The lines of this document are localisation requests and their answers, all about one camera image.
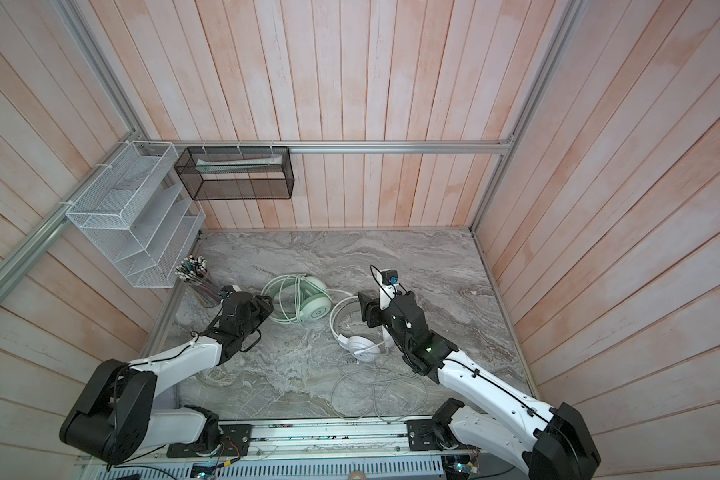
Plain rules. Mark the white headphones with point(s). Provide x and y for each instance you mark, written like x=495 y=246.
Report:
x=361 y=348

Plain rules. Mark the aluminium wall rail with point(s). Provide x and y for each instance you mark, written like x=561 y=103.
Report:
x=29 y=251
x=357 y=147

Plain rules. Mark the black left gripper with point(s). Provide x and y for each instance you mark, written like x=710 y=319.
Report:
x=265 y=306

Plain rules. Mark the aluminium left wall rail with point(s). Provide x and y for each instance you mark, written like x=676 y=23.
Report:
x=29 y=251

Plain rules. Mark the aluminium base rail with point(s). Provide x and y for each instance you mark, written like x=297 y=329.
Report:
x=463 y=445

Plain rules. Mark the clear cup of pencils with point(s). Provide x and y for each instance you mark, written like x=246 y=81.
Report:
x=193 y=270

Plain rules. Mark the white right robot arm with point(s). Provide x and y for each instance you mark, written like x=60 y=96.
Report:
x=492 y=396

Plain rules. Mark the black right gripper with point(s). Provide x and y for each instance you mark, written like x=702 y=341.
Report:
x=373 y=311

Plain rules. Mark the black wire mesh basket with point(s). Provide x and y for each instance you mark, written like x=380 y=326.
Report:
x=236 y=173

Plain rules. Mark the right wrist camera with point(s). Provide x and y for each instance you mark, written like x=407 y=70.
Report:
x=387 y=281

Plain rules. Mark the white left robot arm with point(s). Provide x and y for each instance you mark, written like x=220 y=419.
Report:
x=114 y=416

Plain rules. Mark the white wire mesh shelf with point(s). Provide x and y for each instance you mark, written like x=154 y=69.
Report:
x=141 y=221

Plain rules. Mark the mint green headphones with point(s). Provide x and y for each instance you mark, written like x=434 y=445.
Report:
x=311 y=299

